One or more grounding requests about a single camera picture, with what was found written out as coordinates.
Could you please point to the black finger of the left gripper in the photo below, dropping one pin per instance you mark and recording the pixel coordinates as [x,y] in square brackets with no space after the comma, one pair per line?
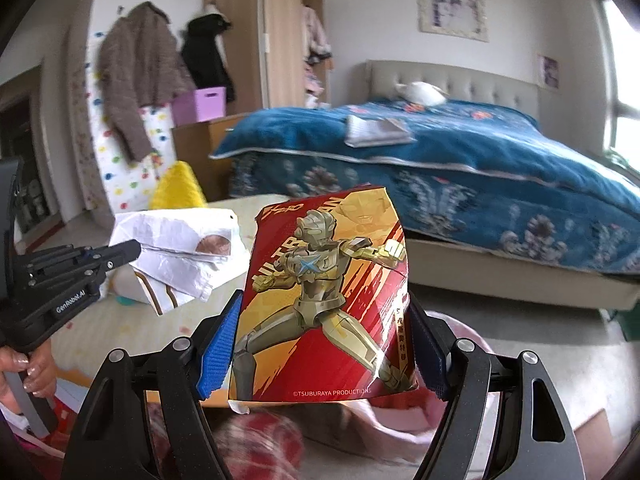
[118,254]

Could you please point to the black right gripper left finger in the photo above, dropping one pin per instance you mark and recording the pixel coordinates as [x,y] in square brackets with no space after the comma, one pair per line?
[112,436]

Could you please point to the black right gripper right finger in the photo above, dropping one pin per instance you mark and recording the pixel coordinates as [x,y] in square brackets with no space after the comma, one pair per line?
[533,438]

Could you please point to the white paper bag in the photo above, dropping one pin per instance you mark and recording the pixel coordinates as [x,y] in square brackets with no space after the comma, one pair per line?
[185,255]

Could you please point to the yellow foam fruit net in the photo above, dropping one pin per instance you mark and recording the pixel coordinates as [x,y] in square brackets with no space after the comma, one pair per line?
[178,189]

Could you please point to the red Ultraman snack bag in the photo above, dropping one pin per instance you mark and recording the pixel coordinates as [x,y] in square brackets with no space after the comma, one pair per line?
[323,317]

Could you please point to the pink trash bin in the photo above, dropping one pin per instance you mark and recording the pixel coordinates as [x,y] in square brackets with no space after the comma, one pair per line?
[391,426]

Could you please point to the person's left hand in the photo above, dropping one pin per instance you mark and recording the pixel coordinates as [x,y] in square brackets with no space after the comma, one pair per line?
[40,368]

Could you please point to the polka dot fabric wardrobe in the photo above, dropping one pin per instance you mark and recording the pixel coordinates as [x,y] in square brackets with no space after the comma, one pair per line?
[110,181]

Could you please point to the brown wooden drawer cabinet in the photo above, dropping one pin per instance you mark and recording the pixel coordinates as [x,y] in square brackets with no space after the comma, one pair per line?
[195,143]

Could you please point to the pink plastic storage basket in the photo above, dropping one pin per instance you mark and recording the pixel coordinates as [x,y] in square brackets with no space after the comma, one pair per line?
[200,105]

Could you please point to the brown fuzzy coat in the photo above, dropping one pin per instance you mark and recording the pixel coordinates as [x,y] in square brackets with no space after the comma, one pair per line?
[140,66]

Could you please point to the black hanging coat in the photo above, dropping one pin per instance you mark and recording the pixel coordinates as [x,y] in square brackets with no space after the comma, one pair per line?
[202,56]

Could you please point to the tall wooden wardrobe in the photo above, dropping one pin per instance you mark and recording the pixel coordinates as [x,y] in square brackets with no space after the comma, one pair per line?
[265,50]

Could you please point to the blue floral bed quilt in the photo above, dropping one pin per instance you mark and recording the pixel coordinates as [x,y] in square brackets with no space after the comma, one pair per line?
[477,174]

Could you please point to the folded grey cloth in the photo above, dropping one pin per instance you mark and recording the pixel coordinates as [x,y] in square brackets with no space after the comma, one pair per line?
[370,133]

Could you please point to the hanging pink clothes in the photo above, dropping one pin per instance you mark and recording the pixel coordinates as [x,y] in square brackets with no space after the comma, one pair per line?
[317,49]

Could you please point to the window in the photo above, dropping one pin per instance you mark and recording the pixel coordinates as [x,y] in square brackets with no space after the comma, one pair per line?
[620,47]

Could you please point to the beige tufted bed frame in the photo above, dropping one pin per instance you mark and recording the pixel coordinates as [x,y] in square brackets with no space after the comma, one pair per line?
[470,269]

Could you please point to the small wall poster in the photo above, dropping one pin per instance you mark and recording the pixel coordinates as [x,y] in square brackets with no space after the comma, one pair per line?
[548,72]

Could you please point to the framed wall picture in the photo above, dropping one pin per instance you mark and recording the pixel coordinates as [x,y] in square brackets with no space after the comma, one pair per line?
[457,18]

